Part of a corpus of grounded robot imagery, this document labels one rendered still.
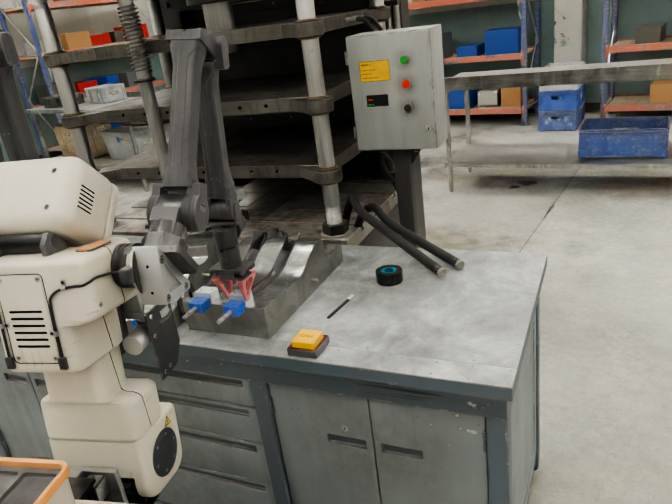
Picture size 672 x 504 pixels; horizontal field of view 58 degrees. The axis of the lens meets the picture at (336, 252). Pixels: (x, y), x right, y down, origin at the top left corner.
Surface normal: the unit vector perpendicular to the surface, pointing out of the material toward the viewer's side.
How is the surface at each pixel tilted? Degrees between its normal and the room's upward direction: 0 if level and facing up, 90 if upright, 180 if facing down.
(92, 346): 90
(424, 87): 90
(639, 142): 93
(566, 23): 90
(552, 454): 0
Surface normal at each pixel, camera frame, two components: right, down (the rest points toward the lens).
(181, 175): -0.13, -0.09
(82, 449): -0.22, 0.27
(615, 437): -0.13, -0.92
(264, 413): -0.40, 0.40
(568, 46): -0.61, 0.36
